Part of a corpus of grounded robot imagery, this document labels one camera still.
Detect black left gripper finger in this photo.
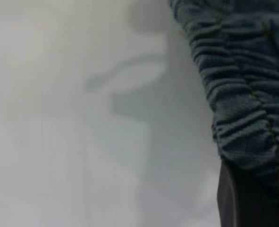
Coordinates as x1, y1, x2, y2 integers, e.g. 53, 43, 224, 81
217, 160, 279, 227

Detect blue denim shorts with print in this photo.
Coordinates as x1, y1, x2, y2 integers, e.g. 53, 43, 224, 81
167, 0, 279, 213

